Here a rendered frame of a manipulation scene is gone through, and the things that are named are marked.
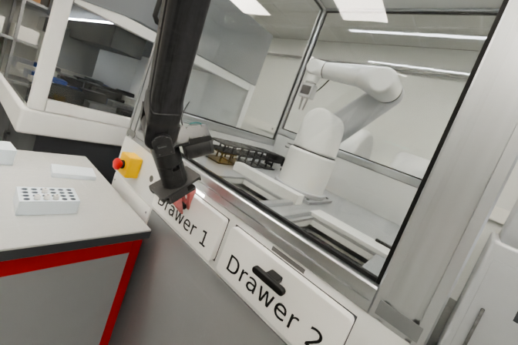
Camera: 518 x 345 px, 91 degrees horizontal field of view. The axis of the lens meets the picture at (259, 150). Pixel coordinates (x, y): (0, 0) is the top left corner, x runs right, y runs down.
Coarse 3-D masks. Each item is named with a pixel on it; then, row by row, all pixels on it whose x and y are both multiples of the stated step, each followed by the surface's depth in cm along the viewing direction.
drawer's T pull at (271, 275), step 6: (252, 270) 48; (258, 270) 47; (270, 270) 48; (258, 276) 47; (264, 276) 46; (270, 276) 46; (276, 276) 47; (264, 282) 46; (270, 282) 45; (276, 282) 45; (276, 288) 44; (282, 288) 44; (282, 294) 44
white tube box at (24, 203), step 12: (24, 192) 64; (36, 192) 66; (48, 192) 68; (60, 192) 70; (72, 192) 72; (24, 204) 61; (36, 204) 62; (48, 204) 64; (60, 204) 66; (72, 204) 68
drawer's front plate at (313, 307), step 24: (240, 240) 55; (240, 264) 54; (264, 264) 51; (240, 288) 53; (264, 288) 50; (288, 288) 47; (312, 288) 45; (264, 312) 49; (288, 312) 46; (312, 312) 44; (336, 312) 41; (288, 336) 46; (312, 336) 43; (336, 336) 41
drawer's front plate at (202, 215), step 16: (160, 208) 74; (176, 208) 70; (192, 208) 66; (208, 208) 62; (176, 224) 69; (192, 224) 65; (208, 224) 61; (224, 224) 59; (192, 240) 64; (208, 240) 61; (208, 256) 60
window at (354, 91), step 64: (256, 0) 66; (320, 0) 55; (384, 0) 47; (448, 0) 41; (256, 64) 64; (320, 64) 53; (384, 64) 45; (448, 64) 40; (256, 128) 61; (320, 128) 51; (384, 128) 44; (256, 192) 58; (320, 192) 49; (384, 192) 43; (384, 256) 41
